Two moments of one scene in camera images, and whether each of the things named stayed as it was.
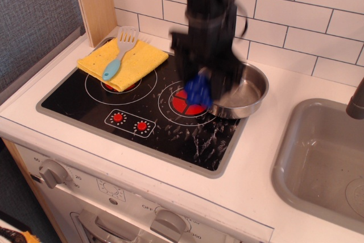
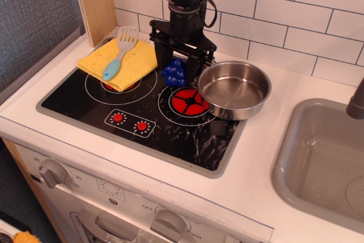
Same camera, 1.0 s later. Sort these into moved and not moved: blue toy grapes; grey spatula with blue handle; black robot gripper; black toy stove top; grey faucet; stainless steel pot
Moved: black robot gripper; blue toy grapes
Not moved: grey spatula with blue handle; black toy stove top; grey faucet; stainless steel pot
